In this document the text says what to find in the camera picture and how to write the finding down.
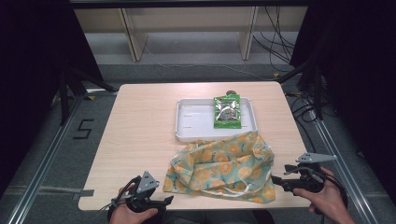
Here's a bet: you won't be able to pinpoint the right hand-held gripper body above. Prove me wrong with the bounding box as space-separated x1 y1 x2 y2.
281 151 338 194

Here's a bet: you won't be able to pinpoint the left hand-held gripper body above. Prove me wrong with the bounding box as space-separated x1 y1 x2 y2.
124 170 166 215

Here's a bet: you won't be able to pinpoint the orange patterned drawstring cloth bag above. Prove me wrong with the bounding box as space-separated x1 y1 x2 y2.
162 130 277 205

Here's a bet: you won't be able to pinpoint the white plastic tray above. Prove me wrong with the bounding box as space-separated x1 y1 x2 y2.
174 97 260 144

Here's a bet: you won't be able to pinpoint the green snack packet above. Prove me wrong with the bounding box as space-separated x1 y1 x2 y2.
212 92 243 130

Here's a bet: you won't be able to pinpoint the person's right hand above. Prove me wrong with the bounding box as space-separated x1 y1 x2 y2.
292 166 347 217

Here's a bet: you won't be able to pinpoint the person's left hand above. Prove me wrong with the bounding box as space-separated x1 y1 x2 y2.
108 182 159 224

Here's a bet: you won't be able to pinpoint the grey tape strip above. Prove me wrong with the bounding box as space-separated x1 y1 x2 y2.
71 189 95 201

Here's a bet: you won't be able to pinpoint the black metal stand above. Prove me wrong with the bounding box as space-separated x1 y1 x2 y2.
276 54 325 121
58 65 119 126

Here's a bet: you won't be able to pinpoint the black curtain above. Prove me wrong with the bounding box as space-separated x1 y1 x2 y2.
0 0 105 199
289 0 396 200

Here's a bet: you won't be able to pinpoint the beige wooden desk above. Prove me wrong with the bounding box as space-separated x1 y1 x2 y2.
69 0 310 63

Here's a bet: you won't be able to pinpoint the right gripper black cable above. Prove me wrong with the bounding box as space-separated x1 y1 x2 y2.
307 166 349 217

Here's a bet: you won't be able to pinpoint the metal floor rail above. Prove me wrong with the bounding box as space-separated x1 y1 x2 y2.
5 92 86 224
306 108 381 224

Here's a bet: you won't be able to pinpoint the black floor cables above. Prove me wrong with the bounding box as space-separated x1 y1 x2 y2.
288 91 323 150

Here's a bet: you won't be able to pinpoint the bundle of black hanging cables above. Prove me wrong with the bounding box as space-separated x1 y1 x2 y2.
251 6 297 73

